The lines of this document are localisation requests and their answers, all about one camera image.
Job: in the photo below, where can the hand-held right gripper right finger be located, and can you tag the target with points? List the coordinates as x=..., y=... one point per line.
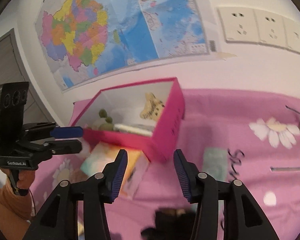
x=182, y=177

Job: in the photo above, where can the white wall socket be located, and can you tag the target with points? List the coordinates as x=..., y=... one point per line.
x=240, y=25
x=295, y=35
x=271, y=27

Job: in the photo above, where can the pink cardboard box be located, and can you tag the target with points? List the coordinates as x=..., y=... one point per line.
x=167, y=130

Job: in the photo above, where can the person's left hand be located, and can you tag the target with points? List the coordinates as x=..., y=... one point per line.
x=25, y=180

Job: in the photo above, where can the colourful wall map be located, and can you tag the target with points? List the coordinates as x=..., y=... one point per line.
x=130, y=30

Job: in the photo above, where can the pink floral bed sheet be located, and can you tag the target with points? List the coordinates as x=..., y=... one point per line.
x=240, y=192

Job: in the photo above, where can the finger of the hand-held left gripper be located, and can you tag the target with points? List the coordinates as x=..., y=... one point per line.
x=67, y=131
x=65, y=147

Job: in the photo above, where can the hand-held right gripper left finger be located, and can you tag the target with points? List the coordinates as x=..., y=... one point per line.
x=120, y=175

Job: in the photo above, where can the beige plush toy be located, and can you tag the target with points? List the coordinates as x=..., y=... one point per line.
x=151, y=110

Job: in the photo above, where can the green plush toy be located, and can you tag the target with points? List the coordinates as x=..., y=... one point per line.
x=107, y=126

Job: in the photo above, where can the black scrunchie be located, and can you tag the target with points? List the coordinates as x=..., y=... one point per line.
x=170, y=222

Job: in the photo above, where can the person's left forearm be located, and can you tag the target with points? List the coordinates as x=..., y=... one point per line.
x=5, y=205

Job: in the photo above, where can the colourful small carton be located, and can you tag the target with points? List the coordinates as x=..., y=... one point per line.
x=137, y=170

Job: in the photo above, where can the grey door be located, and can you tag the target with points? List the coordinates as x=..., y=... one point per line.
x=7, y=62

